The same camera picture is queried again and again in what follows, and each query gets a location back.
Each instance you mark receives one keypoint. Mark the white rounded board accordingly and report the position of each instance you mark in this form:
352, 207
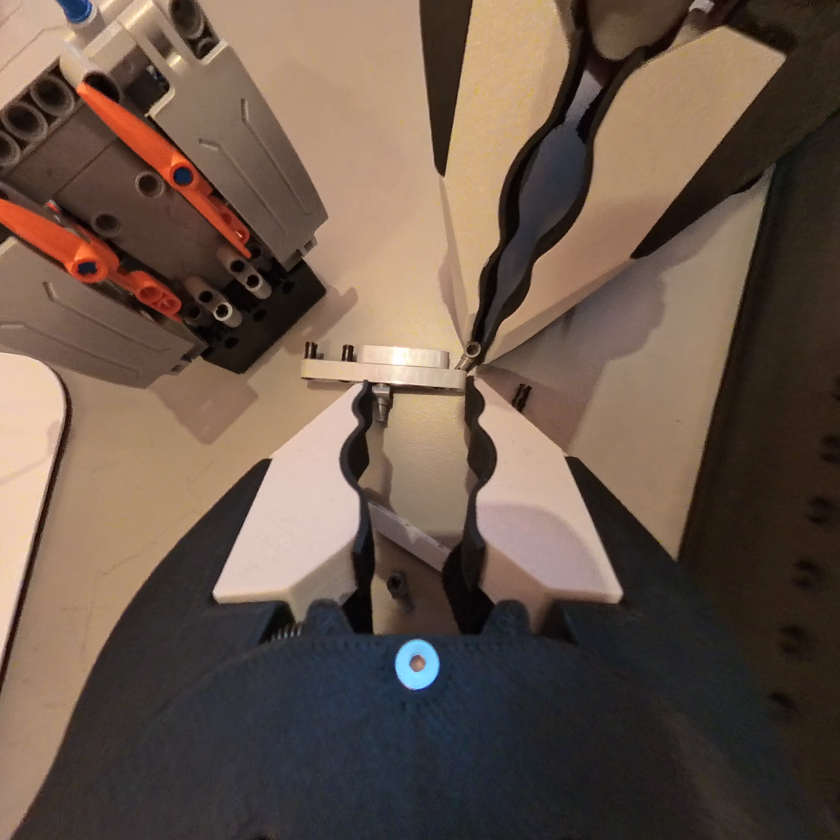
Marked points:
26, 492

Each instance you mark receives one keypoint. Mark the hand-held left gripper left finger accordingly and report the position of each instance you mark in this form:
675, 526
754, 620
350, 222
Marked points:
295, 525

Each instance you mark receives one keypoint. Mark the grey toy axle pin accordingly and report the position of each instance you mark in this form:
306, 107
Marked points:
380, 401

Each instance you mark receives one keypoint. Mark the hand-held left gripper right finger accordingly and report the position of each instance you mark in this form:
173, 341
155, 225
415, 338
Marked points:
544, 525

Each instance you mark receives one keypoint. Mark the grey orange toy brick vehicle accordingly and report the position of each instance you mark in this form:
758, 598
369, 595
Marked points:
164, 197

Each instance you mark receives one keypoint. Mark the black perforated panel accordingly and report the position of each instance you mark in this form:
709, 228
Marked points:
787, 394

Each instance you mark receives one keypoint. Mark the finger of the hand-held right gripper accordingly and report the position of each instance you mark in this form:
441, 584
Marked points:
499, 79
656, 164

